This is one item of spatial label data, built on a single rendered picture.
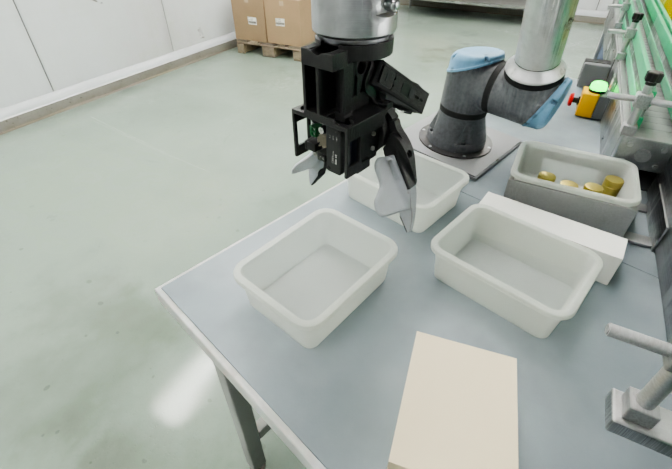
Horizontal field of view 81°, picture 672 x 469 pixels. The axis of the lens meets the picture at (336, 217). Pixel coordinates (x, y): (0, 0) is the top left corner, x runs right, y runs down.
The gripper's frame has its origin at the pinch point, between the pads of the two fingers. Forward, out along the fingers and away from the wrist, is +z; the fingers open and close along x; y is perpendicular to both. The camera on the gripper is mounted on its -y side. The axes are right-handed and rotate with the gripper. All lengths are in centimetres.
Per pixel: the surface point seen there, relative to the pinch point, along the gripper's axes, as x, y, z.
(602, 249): 25.4, -32.7, 15.2
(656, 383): 33.1, -0.9, 4.6
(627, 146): 21, -63, 10
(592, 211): 21, -44, 16
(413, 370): 13.8, 6.9, 13.6
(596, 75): 2, -129, 16
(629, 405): 32.5, -0.3, 8.4
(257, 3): -322, -251, 46
